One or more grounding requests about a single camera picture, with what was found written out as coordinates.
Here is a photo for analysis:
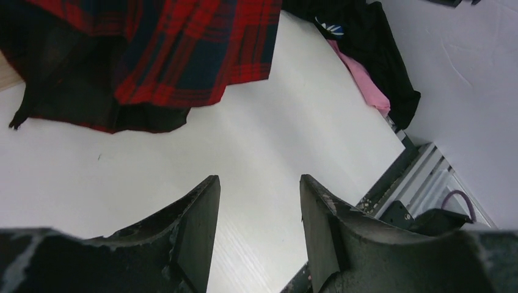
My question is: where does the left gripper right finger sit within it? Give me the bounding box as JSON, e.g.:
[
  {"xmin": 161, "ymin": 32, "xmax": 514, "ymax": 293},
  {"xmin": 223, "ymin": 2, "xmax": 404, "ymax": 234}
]
[{"xmin": 300, "ymin": 175, "xmax": 517, "ymax": 292}]

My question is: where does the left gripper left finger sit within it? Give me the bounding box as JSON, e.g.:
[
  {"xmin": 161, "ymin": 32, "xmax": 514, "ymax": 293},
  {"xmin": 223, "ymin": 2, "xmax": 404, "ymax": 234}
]
[{"xmin": 1, "ymin": 175, "xmax": 221, "ymax": 292}]

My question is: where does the red black plaid garment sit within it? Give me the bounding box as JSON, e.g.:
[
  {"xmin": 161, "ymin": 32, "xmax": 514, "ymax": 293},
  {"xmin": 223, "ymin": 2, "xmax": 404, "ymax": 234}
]
[{"xmin": 1, "ymin": 1, "xmax": 282, "ymax": 133}]

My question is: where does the wooden hanger rack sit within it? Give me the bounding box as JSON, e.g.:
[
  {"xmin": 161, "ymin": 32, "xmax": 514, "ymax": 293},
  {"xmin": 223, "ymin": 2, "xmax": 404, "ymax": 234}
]
[{"xmin": 0, "ymin": 52, "xmax": 24, "ymax": 92}]

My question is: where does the pink garment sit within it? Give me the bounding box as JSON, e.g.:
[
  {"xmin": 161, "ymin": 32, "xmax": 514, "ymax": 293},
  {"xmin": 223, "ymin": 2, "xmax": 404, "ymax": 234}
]
[{"xmin": 327, "ymin": 40, "xmax": 390, "ymax": 118}]

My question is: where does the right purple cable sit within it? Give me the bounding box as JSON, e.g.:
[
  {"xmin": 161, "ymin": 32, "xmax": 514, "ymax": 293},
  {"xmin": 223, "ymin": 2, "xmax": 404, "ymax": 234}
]
[{"xmin": 440, "ymin": 189, "xmax": 478, "ymax": 224}]

